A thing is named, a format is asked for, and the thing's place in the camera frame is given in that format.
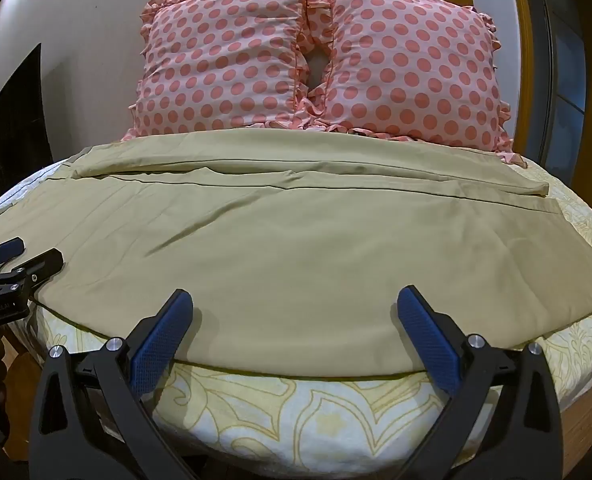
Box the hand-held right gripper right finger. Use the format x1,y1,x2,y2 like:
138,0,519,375
396,285,565,480

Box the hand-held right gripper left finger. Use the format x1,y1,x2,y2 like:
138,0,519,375
28,288,198,480

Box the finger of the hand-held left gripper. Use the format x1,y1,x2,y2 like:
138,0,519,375
0,238,26,275
0,248,65,295

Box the khaki pants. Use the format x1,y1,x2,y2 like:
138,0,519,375
0,130,592,379

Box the yellow floral bed sheet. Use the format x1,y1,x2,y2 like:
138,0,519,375
0,159,592,467

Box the pink polka dot pillow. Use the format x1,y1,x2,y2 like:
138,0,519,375
124,0,322,142
296,0,528,169

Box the glass window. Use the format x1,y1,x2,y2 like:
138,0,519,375
538,0,592,196

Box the black wall panel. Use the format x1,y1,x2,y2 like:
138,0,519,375
0,42,53,187

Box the wooden bed frame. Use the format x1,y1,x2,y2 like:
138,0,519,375
541,370,592,480

